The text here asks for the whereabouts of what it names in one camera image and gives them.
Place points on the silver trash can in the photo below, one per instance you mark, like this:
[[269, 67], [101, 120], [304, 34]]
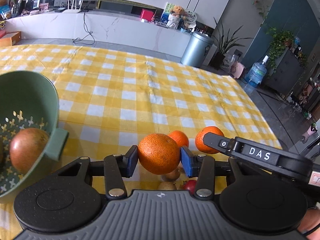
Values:
[[197, 49]]

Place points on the brown kiwi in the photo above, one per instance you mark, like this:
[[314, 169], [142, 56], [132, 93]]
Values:
[[167, 186], [172, 176]]

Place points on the dark cabinet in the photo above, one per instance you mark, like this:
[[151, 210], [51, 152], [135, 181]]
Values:
[[287, 73]]

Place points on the potted long-leaf plant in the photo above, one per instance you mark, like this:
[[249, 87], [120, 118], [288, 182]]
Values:
[[225, 42]]

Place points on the red box on shelf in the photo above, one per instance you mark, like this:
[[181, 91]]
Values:
[[147, 15]]

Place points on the white marble tv console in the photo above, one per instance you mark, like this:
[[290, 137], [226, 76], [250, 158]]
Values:
[[105, 27]]

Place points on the pink stool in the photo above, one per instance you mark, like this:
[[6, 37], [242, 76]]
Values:
[[237, 70]]

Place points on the yellow checkered tablecloth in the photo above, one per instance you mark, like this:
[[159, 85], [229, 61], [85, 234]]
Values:
[[97, 102]]

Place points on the orange mandarin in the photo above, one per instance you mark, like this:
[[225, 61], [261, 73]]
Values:
[[180, 138], [158, 153], [205, 142]]

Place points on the person's right hand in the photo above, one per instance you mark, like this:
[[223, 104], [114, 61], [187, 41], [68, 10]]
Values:
[[309, 225]]

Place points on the red-green apple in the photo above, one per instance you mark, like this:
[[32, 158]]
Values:
[[25, 148]]

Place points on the orange shoebox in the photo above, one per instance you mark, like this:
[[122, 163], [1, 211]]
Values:
[[10, 39]]

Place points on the white wifi router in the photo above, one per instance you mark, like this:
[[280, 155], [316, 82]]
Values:
[[73, 6]]

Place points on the green colander bowl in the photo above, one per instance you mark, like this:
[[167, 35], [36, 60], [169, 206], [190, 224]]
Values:
[[28, 100]]

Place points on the green ivy plant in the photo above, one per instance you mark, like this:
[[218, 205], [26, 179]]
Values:
[[281, 39]]

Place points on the brown kiwi lower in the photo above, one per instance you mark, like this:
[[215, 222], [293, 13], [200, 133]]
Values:
[[167, 186]]

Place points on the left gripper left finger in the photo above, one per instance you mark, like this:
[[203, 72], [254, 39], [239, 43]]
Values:
[[118, 167]]

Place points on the teddy bear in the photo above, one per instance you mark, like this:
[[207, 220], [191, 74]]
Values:
[[177, 11]]

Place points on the red tomato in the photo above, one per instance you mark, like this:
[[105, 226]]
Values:
[[189, 185]]

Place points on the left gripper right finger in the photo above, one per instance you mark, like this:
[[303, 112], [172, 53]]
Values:
[[201, 166]]

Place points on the brown kiwi upper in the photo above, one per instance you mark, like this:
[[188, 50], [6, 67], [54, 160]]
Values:
[[172, 176]]

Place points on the blue water jug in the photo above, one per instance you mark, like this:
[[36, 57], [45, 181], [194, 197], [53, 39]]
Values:
[[257, 72]]

